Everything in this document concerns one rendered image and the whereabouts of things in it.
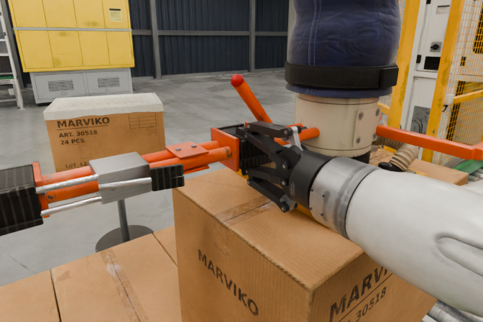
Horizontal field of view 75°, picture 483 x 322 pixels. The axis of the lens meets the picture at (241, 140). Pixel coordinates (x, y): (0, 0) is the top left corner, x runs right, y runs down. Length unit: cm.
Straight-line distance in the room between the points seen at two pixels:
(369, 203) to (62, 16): 758
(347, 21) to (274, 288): 46
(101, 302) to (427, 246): 109
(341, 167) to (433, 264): 13
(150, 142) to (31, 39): 598
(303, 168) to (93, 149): 163
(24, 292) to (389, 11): 137
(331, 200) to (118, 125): 162
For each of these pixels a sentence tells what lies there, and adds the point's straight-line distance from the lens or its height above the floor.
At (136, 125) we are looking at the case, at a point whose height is 90.
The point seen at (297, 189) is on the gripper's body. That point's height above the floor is 120.
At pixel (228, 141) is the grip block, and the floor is 122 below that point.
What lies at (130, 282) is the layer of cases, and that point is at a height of 54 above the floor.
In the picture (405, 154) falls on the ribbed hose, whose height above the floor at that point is 113.
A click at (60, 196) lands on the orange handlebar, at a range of 45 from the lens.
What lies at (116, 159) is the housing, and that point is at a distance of 49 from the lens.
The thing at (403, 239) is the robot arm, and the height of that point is 121.
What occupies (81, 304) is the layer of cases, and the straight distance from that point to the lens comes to 128.
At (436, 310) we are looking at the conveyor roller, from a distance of 130.
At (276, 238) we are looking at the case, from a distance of 54.
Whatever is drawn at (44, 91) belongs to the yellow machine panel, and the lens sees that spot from 783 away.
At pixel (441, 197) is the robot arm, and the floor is 125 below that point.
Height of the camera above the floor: 138
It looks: 18 degrees down
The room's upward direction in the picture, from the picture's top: straight up
